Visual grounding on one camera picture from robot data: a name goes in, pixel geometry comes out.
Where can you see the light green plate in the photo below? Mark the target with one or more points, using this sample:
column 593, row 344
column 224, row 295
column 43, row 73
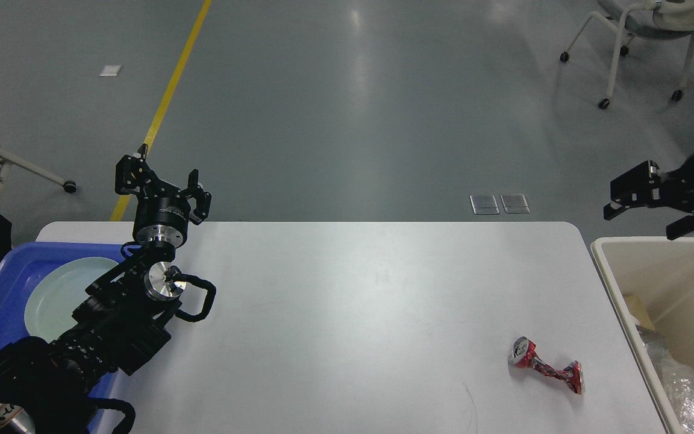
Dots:
column 49, row 308

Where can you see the aluminium foil piece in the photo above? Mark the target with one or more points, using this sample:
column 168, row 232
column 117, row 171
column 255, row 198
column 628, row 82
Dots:
column 676, row 379

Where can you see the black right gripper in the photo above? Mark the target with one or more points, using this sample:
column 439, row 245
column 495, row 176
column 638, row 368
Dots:
column 642, row 187

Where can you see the crushed red can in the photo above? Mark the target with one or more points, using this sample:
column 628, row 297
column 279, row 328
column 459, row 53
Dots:
column 523, row 355

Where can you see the beige plastic bin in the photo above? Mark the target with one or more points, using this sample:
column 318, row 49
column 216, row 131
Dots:
column 660, row 272

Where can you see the white chair right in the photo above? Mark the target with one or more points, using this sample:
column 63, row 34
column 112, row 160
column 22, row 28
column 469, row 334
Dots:
column 649, row 20

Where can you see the white paper scrap on floor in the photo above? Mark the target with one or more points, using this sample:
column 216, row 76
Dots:
column 110, row 71

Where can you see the clear plastic piece on floor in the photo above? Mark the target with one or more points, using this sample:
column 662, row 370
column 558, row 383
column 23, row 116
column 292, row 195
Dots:
column 515, row 203

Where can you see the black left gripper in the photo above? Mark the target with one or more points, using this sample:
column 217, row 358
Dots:
column 160, row 219

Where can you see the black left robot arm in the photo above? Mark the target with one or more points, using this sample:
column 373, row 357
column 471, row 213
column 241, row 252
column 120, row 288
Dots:
column 146, row 292

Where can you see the blue plastic tray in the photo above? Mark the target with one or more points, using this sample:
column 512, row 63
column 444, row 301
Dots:
column 63, row 385

